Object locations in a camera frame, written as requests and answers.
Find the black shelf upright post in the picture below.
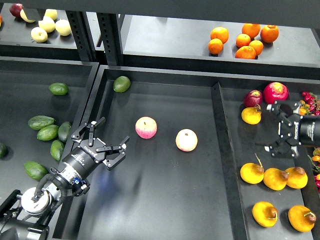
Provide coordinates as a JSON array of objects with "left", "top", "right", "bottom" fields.
[{"left": 96, "top": 12, "right": 124, "bottom": 66}]

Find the pale yellow pear back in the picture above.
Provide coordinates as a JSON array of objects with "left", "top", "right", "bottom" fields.
[{"left": 44, "top": 9, "right": 58, "bottom": 21}]

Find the black centre tray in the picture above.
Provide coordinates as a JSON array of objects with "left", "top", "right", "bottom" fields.
[{"left": 50, "top": 66, "right": 235, "bottom": 240}]

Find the yellow pear under arm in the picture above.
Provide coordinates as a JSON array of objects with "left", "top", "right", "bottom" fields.
[{"left": 263, "top": 168, "right": 289, "bottom": 191}]

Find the orange top middle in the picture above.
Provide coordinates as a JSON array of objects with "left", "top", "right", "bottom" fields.
[{"left": 241, "top": 23, "right": 261, "bottom": 39}]

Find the dark red apple right tray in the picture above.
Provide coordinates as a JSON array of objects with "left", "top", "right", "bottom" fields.
[{"left": 243, "top": 90, "right": 263, "bottom": 108}]

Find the black left tray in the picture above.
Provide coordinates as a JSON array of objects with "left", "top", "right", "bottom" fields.
[{"left": 0, "top": 56, "right": 99, "bottom": 201}]

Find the pale yellow pear middle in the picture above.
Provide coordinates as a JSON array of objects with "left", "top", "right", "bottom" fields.
[{"left": 38, "top": 16, "right": 56, "bottom": 33}]

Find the orange small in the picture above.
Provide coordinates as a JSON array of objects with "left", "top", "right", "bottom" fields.
[
  {"left": 249, "top": 40, "right": 264, "bottom": 56},
  {"left": 235, "top": 33, "right": 251, "bottom": 48}
]

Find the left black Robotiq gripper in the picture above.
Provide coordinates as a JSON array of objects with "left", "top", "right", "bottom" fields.
[{"left": 62, "top": 117, "right": 130, "bottom": 179}]

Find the orange top right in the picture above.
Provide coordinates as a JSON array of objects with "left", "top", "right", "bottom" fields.
[{"left": 260, "top": 25, "right": 280, "bottom": 43}]

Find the orange centre small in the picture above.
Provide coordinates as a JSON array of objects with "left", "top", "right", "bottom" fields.
[{"left": 235, "top": 33, "right": 251, "bottom": 48}]

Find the pink red apple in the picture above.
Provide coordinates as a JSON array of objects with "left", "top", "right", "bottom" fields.
[{"left": 135, "top": 116, "right": 158, "bottom": 139}]

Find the dark avocado at left edge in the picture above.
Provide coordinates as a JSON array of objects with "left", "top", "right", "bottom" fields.
[{"left": 0, "top": 142, "right": 8, "bottom": 158}]

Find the orange lower right small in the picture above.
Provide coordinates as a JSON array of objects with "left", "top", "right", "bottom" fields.
[{"left": 249, "top": 40, "right": 264, "bottom": 56}]

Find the yellow pear right row end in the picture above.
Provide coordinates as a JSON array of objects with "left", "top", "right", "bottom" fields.
[{"left": 285, "top": 166, "right": 308, "bottom": 189}]

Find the cherry tomato bunch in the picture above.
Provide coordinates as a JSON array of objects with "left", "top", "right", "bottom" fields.
[{"left": 299, "top": 91, "right": 320, "bottom": 116}]

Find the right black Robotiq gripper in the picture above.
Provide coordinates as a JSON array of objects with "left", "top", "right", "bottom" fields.
[{"left": 255, "top": 100, "right": 320, "bottom": 158}]

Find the dark green avocado upright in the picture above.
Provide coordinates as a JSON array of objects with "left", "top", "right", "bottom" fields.
[{"left": 58, "top": 121, "right": 72, "bottom": 143}]

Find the orange far left lower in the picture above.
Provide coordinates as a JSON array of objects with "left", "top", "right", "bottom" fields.
[{"left": 208, "top": 38, "right": 224, "bottom": 55}]

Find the pale yellow pear right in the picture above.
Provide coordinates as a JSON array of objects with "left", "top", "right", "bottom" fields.
[{"left": 55, "top": 19, "right": 72, "bottom": 37}]

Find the orange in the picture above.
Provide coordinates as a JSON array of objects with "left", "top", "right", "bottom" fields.
[
  {"left": 260, "top": 25, "right": 280, "bottom": 43},
  {"left": 208, "top": 38, "right": 224, "bottom": 55},
  {"left": 235, "top": 45, "right": 256, "bottom": 60},
  {"left": 241, "top": 23, "right": 261, "bottom": 39},
  {"left": 210, "top": 26, "right": 229, "bottom": 44}
]

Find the pale pink apple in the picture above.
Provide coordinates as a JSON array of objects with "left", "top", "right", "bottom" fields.
[{"left": 175, "top": 128, "right": 198, "bottom": 152}]

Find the pale yellow pear front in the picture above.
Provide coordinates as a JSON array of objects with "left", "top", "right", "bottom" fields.
[{"left": 30, "top": 27, "right": 48, "bottom": 43}]

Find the pale yellow pear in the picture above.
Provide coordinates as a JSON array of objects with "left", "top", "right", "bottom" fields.
[
  {"left": 30, "top": 27, "right": 48, "bottom": 43},
  {"left": 55, "top": 19, "right": 72, "bottom": 37},
  {"left": 38, "top": 16, "right": 56, "bottom": 33},
  {"left": 44, "top": 9, "right": 58, "bottom": 21}
]

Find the black right tray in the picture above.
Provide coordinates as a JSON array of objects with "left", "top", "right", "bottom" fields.
[{"left": 211, "top": 77, "right": 320, "bottom": 240}]

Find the orange front bottom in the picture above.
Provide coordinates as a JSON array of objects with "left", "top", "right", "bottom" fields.
[{"left": 235, "top": 45, "right": 256, "bottom": 60}]

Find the orange far left upper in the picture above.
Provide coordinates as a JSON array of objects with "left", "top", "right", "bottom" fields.
[{"left": 210, "top": 26, "right": 229, "bottom": 44}]

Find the black tray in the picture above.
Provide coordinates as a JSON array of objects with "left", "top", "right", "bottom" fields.
[
  {"left": 0, "top": 56, "right": 99, "bottom": 201},
  {"left": 211, "top": 77, "right": 320, "bottom": 240},
  {"left": 50, "top": 66, "right": 235, "bottom": 240}
]

